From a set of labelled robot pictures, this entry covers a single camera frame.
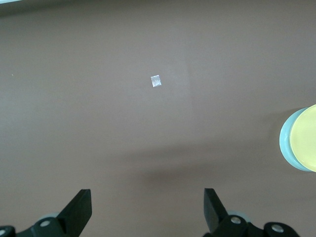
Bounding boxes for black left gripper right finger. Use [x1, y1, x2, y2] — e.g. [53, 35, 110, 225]
[203, 188, 301, 237]

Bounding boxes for small clear tape piece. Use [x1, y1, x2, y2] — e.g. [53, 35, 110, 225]
[150, 75, 162, 88]

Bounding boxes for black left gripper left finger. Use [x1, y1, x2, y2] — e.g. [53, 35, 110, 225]
[0, 189, 92, 237]

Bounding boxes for yellow round plate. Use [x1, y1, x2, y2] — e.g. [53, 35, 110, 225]
[289, 104, 316, 173]

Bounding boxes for light green round plate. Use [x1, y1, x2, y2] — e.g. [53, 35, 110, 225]
[279, 107, 311, 173]

